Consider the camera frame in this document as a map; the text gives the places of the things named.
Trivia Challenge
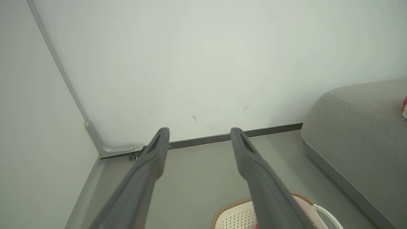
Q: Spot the black baseboard strip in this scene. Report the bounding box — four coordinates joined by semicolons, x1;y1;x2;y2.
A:
141;122;303;151

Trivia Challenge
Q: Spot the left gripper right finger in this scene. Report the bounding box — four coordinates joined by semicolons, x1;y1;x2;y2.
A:
231;128;318;229

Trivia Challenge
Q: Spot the grey floor skirting strip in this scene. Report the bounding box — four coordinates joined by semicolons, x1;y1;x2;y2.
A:
64;157;107;229

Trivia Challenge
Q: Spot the grey fabric sofa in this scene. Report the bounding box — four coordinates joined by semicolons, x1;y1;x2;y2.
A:
300;78;407;229

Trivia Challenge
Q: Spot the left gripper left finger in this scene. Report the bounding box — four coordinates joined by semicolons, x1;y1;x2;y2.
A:
89;127;171;229

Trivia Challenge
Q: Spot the cream perforated laundry basket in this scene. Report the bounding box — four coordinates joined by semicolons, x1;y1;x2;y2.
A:
210;192;344;229

